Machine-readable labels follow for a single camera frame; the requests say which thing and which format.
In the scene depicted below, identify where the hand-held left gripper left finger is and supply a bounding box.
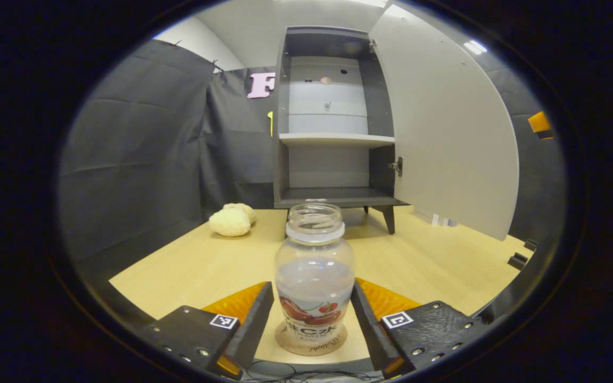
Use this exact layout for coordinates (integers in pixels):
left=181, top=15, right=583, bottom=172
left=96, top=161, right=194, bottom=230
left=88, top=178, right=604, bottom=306
left=150, top=281, right=275, bottom=379

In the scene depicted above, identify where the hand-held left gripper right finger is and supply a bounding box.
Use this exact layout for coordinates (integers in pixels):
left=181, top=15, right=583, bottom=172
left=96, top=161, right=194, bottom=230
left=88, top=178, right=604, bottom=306
left=350, top=278, right=491, bottom=379

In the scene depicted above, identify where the clear bottle red fruit label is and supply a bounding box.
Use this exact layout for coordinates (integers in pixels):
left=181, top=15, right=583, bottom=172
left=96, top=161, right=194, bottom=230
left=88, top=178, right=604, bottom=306
left=275, top=203, right=356, bottom=347

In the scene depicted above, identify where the light grey cabinet door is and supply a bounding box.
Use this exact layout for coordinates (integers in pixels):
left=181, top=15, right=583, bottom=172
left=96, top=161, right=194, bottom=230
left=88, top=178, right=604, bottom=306
left=368, top=4, right=520, bottom=241

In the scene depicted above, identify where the dark grey cabinet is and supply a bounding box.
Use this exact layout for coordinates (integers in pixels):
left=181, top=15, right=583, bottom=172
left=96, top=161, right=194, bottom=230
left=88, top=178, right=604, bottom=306
left=272, top=27, right=411, bottom=235

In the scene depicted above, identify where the white cabinet shelf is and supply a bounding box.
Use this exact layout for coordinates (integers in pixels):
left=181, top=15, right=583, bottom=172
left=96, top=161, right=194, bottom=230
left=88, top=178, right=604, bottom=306
left=279, top=132, right=395, bottom=148

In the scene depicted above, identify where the yellow plush toy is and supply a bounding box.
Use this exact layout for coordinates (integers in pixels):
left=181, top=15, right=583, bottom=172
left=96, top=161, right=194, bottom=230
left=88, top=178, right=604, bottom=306
left=209, top=203, right=257, bottom=237

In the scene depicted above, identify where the black backdrop cloth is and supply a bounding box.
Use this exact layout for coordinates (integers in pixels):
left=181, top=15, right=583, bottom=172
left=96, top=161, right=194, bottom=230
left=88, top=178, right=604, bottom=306
left=56, top=38, right=568, bottom=277

